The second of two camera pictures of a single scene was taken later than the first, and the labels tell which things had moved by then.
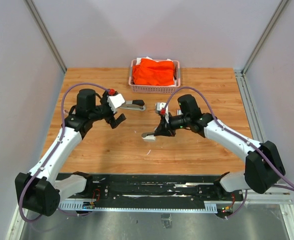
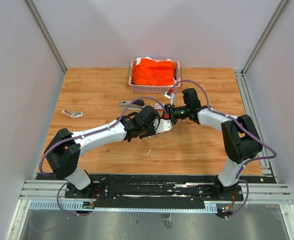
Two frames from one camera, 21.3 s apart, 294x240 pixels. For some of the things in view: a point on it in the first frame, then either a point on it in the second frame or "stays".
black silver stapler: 135,104 stays
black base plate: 147,190 stays
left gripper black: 111,119 -> 153,132
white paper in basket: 138,60 stays
